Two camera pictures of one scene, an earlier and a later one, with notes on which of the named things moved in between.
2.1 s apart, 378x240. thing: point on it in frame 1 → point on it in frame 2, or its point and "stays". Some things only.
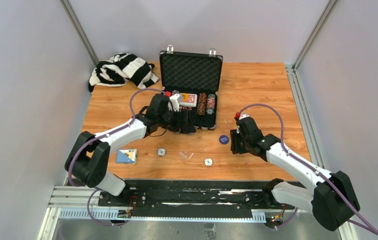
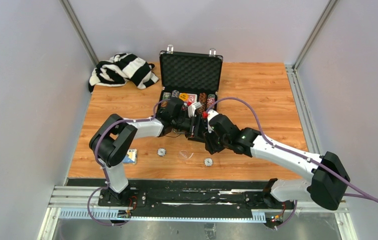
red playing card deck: x=192 y=101 stays
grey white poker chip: x=208 y=162 stays
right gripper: x=235 y=135 → x=210 y=145
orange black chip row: x=201 y=104 stays
